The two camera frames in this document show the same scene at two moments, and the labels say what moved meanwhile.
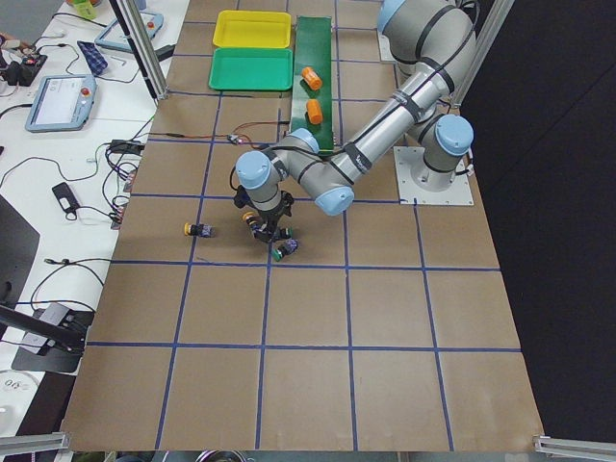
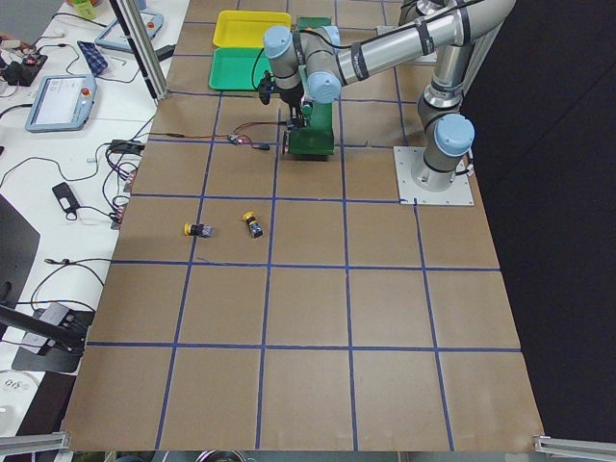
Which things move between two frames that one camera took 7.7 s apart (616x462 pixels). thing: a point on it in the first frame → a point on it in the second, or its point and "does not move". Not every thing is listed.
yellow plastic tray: [252, 29] does not move
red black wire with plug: [235, 138] does not move
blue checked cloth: [97, 64] does not move
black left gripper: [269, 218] → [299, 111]
